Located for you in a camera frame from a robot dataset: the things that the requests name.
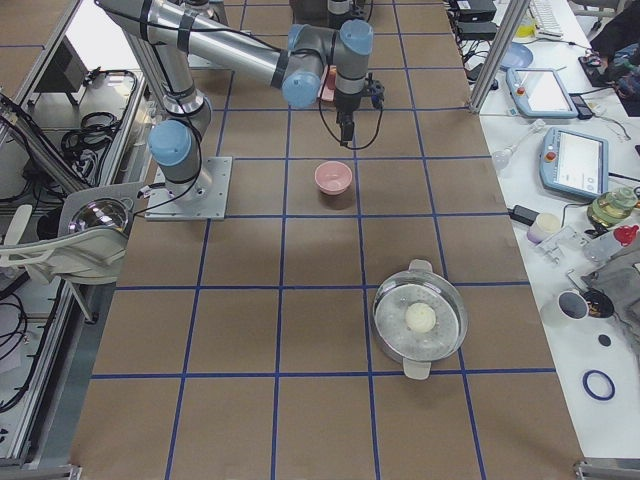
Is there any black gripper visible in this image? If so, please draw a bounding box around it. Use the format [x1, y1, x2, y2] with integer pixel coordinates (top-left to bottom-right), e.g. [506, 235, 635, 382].
[334, 89, 361, 142]

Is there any pink plate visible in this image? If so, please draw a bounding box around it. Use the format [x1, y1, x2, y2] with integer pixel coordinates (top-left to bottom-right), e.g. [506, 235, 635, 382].
[317, 65, 337, 103]

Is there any pink bowl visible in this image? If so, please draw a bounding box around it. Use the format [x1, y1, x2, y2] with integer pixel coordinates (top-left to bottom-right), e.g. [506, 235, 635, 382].
[314, 161, 353, 196]

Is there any light blue plate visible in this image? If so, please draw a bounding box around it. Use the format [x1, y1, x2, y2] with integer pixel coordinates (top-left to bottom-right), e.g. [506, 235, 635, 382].
[500, 42, 534, 71]

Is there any white chair with steel bowl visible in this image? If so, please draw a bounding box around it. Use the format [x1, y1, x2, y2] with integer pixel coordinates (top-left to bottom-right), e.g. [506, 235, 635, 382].
[1, 181, 143, 285]

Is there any upper teach pendant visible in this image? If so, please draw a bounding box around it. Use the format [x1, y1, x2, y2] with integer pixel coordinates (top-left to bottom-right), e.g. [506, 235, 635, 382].
[506, 68, 578, 119]

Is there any teach pendant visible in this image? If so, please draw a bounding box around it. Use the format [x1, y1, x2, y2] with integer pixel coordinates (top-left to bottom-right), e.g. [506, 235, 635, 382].
[506, 68, 578, 119]
[539, 127, 609, 199]

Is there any black power adapter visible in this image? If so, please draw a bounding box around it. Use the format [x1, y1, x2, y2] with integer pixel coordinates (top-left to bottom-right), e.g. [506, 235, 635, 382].
[508, 205, 539, 227]

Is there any white steamed bun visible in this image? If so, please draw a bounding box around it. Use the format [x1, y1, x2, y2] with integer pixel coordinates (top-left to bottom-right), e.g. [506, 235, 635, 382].
[405, 302, 436, 333]

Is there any lavender candle jar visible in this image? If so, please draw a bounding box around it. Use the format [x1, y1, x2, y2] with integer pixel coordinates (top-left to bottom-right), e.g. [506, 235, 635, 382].
[526, 213, 561, 244]

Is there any lower teach pendant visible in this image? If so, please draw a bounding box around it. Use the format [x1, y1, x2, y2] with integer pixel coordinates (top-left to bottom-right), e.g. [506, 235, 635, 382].
[539, 127, 609, 199]

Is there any steel steamer pot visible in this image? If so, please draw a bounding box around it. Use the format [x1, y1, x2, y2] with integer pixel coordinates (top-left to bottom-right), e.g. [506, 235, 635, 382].
[371, 259, 469, 380]

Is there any glass oil bottle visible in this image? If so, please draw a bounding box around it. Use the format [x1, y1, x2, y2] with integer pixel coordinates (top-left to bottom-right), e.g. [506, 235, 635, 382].
[587, 187, 639, 229]

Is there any white cup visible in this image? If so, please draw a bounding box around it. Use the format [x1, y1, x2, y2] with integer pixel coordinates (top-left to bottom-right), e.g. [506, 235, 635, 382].
[540, 290, 589, 328]

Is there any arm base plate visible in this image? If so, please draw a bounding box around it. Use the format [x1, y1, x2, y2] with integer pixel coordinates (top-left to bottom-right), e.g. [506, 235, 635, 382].
[143, 157, 233, 221]

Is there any aluminium frame post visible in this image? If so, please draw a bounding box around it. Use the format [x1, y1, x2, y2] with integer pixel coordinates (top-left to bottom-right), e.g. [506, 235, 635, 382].
[468, 0, 529, 114]

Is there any blue rubber ring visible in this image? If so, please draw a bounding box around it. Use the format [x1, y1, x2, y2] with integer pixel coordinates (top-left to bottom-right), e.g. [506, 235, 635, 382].
[581, 369, 616, 401]

